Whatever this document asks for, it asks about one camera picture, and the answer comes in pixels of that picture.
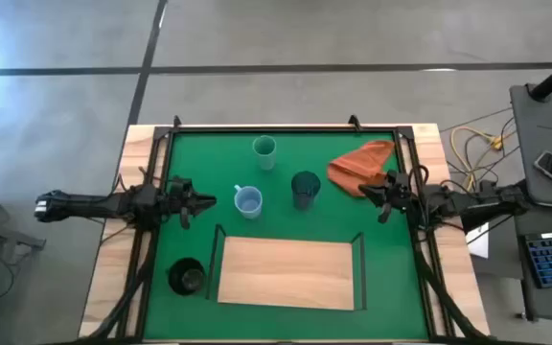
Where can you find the grey side desk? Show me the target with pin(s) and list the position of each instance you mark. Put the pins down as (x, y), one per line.
(535, 139)

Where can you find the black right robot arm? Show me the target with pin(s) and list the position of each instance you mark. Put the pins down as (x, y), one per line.
(472, 203)

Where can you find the faceted glossy tumbler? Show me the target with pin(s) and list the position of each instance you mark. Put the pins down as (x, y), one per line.
(305, 189)

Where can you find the tall mint green cup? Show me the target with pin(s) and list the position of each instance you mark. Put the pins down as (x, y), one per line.
(264, 152)

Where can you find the black metal table frame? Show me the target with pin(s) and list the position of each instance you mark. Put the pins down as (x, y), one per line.
(281, 128)

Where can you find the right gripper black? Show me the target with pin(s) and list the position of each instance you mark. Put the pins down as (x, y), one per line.
(400, 194)

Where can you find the green table mat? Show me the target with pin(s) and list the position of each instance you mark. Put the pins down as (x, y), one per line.
(281, 225)

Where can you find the white paper sheet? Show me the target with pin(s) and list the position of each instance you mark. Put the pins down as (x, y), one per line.
(480, 244)

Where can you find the light blue mug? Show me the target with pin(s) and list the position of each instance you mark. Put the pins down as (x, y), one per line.
(248, 202)

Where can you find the black mug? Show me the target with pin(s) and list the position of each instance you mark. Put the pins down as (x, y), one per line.
(186, 276)

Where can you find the grey equipment stand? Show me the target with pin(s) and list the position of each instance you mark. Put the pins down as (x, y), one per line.
(3, 230)

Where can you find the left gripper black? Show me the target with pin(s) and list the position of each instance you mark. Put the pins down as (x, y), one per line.
(177, 196)

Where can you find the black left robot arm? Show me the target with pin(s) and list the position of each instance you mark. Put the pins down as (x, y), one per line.
(89, 203)

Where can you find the orange cloth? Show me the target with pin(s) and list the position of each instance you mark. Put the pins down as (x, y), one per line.
(360, 165)

